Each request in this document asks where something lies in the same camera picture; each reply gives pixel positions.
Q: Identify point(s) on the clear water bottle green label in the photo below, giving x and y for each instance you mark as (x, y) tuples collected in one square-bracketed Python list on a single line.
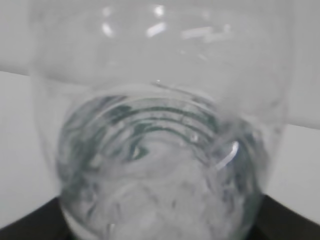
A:
[(160, 119)]

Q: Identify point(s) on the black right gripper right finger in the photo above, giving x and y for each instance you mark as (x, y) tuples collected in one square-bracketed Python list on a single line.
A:
[(277, 222)]

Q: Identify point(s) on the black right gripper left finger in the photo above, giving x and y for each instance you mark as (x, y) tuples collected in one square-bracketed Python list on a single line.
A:
[(45, 223)]

